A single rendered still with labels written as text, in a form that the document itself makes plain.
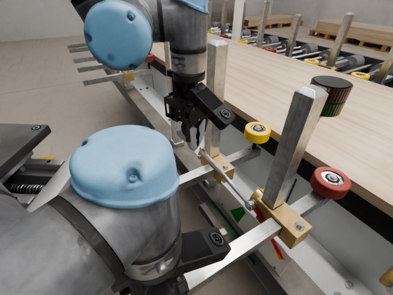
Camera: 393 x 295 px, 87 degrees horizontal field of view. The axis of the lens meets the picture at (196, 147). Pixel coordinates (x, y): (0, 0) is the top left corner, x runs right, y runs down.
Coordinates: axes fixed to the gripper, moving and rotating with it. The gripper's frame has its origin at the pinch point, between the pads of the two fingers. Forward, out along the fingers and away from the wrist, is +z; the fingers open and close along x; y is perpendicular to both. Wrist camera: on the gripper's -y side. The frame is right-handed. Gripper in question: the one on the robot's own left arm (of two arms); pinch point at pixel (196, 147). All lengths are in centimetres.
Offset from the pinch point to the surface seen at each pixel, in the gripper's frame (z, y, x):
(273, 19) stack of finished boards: 65, 288, -763
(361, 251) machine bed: 20, -45, -13
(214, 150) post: 5.7, -0.6, -8.0
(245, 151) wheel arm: 9.6, -6.6, -17.9
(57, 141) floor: 92, 189, -7
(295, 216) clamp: 4.9, -28.1, 0.5
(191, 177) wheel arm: 9.6, 0.0, 2.3
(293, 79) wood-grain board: 2, -2, -72
